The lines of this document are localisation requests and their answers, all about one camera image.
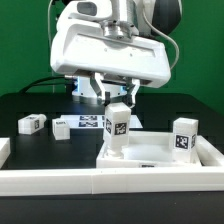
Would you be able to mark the white marker base plate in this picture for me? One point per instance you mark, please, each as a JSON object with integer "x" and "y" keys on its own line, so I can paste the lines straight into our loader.
{"x": 94, "y": 121}

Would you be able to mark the white square tabletop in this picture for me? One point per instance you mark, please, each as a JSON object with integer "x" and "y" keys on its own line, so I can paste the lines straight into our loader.
{"x": 145, "y": 149}

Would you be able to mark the white left fence wall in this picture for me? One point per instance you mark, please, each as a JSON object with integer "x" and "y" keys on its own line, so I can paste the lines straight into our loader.
{"x": 4, "y": 150}

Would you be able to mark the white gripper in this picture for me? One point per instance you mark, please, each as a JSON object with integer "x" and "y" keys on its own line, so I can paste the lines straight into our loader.
{"x": 107, "y": 36}

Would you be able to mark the white right fence wall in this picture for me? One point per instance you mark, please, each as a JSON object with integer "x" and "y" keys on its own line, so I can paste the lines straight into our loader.
{"x": 208, "y": 154}

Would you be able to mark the white fence wall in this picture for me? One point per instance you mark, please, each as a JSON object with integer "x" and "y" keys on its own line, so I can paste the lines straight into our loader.
{"x": 4, "y": 150}
{"x": 208, "y": 154}
{"x": 115, "y": 180}

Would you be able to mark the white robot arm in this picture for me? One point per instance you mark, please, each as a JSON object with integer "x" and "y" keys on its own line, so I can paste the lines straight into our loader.
{"x": 164, "y": 19}

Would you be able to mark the white front fence wall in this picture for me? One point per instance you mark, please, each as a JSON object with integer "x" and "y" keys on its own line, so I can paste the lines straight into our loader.
{"x": 115, "y": 180}

